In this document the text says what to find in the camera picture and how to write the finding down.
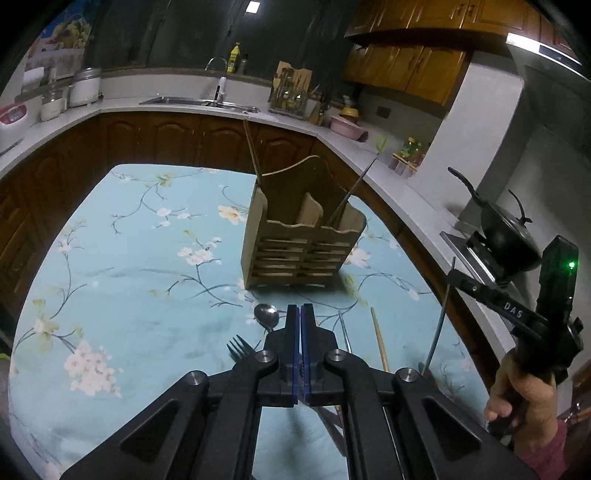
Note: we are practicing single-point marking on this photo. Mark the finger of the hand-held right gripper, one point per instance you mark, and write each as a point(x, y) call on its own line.
point(489, 297)
point(482, 258)

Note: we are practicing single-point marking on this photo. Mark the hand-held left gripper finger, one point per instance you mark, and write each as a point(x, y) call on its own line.
point(304, 337)
point(295, 337)

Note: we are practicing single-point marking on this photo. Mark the metal spoon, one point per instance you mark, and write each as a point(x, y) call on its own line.
point(266, 316)

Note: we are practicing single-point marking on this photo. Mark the metal chopstick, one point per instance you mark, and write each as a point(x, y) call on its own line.
point(438, 323)
point(353, 187)
point(342, 327)
point(348, 339)

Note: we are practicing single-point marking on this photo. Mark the metal fork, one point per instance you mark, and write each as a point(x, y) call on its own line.
point(239, 348)

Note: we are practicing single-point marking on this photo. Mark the light wooden chopstick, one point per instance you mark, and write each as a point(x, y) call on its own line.
point(379, 339)

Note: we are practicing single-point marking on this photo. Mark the wooden utensil holder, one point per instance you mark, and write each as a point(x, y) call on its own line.
point(295, 254)

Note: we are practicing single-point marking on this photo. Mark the brown wooden chopstick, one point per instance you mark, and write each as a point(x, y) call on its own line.
point(252, 152)

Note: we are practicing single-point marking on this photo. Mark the person's right forearm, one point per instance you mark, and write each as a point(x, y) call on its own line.
point(545, 450)

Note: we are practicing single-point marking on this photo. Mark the person's right hand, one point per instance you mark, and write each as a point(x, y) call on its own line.
point(526, 399)

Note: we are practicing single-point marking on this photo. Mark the gas stove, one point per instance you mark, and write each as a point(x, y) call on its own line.
point(457, 249)

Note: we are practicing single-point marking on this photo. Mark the black wok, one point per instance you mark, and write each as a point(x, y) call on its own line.
point(512, 240)

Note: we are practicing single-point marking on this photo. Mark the wooden spice jar rack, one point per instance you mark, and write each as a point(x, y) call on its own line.
point(404, 167)

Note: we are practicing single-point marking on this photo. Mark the red seasoning bottle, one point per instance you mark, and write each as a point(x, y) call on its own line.
point(418, 154)

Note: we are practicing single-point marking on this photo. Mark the green-capped seasoning bottle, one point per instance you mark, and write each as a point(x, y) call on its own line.
point(408, 147)

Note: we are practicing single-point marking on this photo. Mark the pink basin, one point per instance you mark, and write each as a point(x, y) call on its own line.
point(346, 127)

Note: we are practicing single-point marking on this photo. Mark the yellow bowl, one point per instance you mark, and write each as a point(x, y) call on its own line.
point(349, 112)

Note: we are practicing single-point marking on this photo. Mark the range hood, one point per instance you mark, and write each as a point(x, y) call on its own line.
point(549, 69)

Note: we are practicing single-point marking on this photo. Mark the wooden upper cabinets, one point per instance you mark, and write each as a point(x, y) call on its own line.
point(415, 64)

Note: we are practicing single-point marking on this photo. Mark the wooden cabinets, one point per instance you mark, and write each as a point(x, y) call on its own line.
point(415, 64)
point(152, 138)

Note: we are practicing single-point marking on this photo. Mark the wooden knife block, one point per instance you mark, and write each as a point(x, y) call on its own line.
point(318, 110)

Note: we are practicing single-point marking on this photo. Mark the wooden lower cabinets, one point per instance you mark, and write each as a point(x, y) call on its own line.
point(152, 138)

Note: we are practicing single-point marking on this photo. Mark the wooden cutting board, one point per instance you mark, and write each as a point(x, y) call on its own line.
point(300, 76)

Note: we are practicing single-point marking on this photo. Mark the stainless steel sink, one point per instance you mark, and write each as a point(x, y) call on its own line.
point(184, 101)

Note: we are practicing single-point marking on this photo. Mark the chrome faucet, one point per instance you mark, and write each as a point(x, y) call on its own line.
point(221, 85)

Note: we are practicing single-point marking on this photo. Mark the dark bottle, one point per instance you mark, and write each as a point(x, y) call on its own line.
point(243, 64)

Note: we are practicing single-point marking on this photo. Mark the yellow dish soap bottle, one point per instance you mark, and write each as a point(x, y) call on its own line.
point(234, 57)

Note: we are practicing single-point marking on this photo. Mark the dark window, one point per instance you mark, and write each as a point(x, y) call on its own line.
point(184, 37)

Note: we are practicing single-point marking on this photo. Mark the white pot with metal lid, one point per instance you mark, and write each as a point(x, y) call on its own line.
point(85, 87)

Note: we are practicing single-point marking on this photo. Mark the small white kitchen appliance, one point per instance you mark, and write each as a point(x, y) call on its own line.
point(51, 106)

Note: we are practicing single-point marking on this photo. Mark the white and red rice cooker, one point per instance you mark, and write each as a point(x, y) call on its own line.
point(14, 122)

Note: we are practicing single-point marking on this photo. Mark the white paper towel roll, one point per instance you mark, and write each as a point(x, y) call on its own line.
point(34, 76)

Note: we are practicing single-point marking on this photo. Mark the wall outlet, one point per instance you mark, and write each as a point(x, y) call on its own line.
point(383, 111)

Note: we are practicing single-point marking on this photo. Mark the fruit wall poster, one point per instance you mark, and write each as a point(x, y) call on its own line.
point(64, 37)

